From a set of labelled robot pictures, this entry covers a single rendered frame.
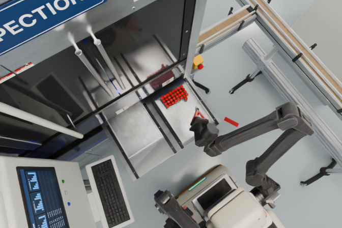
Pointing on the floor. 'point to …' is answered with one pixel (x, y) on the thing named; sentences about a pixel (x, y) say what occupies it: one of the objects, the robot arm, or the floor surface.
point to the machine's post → (197, 18)
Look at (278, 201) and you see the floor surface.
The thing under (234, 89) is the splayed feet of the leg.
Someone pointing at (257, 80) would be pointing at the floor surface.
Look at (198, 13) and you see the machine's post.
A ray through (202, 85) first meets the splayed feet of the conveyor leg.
